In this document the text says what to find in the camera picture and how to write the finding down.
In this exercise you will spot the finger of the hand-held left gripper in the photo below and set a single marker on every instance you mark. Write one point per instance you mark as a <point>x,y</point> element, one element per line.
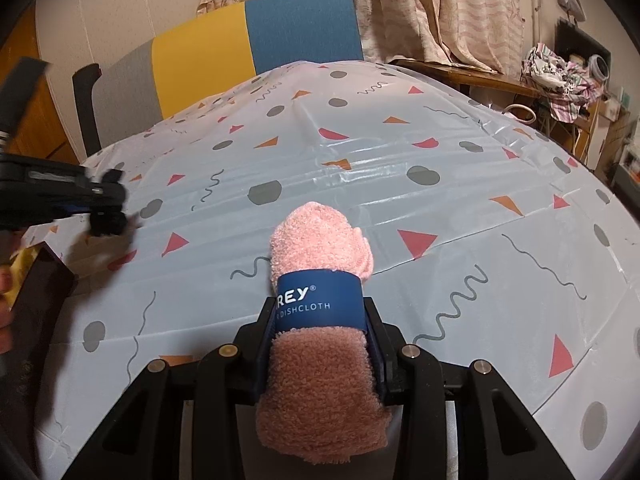
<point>111,177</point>
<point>109,222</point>

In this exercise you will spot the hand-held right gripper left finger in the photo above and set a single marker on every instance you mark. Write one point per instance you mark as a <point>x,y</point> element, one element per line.
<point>250,360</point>

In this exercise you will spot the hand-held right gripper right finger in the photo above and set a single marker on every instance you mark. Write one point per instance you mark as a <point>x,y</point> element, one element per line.
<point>395,360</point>

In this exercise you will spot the maroon box with yellow inside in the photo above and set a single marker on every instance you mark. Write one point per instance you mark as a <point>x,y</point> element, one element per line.
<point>35,310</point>

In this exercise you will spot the pink dishcloth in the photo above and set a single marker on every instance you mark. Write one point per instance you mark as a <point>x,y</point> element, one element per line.
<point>320,240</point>

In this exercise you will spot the person's left hand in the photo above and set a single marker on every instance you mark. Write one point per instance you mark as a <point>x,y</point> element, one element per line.
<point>5,310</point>

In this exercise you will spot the grey yellow blue chair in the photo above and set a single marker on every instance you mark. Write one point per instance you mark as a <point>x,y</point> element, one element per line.
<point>200,60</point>

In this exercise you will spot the patterned plastic tablecloth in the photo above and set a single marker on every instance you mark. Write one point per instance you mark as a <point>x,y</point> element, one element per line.
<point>400,185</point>

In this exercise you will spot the wooden desk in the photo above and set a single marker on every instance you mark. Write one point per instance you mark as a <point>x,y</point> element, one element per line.
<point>480,77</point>

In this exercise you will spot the pile of clothes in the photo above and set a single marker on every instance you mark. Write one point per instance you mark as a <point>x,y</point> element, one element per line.
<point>555,75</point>

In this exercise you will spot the cardboard box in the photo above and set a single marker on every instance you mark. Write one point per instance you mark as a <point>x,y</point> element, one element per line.
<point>615,112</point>

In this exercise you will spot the pink striped curtain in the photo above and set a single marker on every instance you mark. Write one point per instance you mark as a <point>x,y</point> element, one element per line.
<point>425,10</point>

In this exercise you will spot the white round fan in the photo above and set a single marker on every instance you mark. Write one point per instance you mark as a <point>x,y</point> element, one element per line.
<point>599,66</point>

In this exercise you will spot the black monitor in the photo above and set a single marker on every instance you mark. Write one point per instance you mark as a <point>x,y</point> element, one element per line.
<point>575,40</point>

